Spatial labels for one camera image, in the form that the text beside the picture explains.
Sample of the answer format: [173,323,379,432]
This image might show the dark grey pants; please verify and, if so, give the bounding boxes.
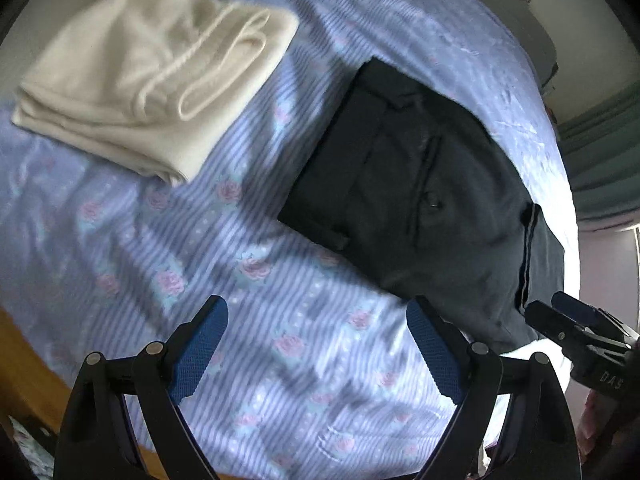
[279,60,564,353]

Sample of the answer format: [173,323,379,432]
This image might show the teal curtain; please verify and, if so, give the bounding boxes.
[560,84,639,232]

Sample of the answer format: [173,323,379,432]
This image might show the blue striped floral bedsheet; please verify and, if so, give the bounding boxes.
[1,0,580,479]

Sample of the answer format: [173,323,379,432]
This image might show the cream folded cloth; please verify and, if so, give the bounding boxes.
[12,0,298,186]

